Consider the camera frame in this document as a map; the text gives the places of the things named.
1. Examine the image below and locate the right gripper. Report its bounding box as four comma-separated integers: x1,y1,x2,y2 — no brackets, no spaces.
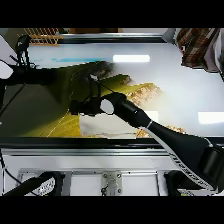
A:
69,97,103,117

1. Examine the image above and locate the wooden rack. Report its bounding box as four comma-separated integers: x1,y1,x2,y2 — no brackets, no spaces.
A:
19,27,65,47

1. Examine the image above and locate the checked shirt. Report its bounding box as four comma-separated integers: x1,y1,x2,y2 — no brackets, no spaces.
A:
175,27,224,74

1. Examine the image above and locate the silver frame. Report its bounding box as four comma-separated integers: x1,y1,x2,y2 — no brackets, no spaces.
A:
0,32,224,197

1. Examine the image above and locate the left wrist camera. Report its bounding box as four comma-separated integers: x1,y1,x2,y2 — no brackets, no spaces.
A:
15,34,33,55

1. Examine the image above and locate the black cable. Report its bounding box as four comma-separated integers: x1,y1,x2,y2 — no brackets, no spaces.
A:
0,147,22,185

